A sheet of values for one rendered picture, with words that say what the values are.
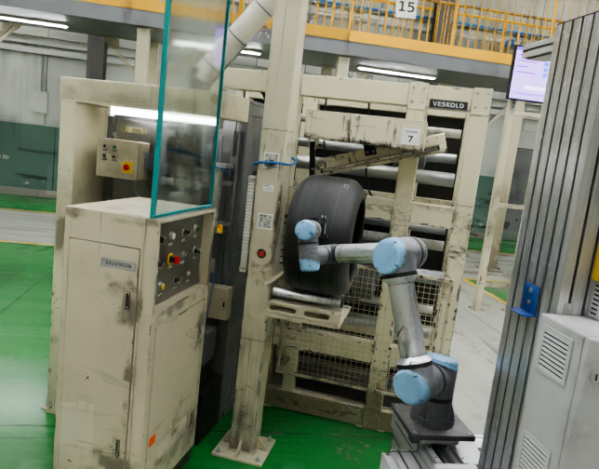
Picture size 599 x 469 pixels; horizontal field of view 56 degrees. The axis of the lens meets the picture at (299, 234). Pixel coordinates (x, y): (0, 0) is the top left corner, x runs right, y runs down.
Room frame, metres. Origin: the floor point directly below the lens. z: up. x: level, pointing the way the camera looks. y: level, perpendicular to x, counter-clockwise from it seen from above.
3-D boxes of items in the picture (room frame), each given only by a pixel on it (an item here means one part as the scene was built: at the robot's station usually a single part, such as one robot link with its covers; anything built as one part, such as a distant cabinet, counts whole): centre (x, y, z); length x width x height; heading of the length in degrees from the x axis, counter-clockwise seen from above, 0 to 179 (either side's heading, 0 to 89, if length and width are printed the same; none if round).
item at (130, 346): (2.34, 0.65, 0.63); 0.56 x 0.41 x 1.27; 167
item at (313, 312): (2.55, -0.06, 0.84); 0.36 x 0.09 x 0.06; 77
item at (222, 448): (2.72, 0.16, 0.02); 0.27 x 0.27 x 0.04; 77
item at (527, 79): (6.13, -2.30, 2.60); 0.60 x 0.05 x 0.55; 99
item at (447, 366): (1.82, -0.53, 0.88); 0.13 x 0.12 x 0.14; 138
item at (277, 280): (2.73, 0.08, 0.90); 0.40 x 0.03 x 0.10; 167
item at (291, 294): (2.55, -0.07, 0.90); 0.35 x 0.05 x 0.05; 77
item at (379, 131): (2.95, -0.28, 1.71); 0.61 x 0.25 x 0.15; 77
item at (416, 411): (1.82, -0.53, 0.77); 0.15 x 0.15 x 0.10
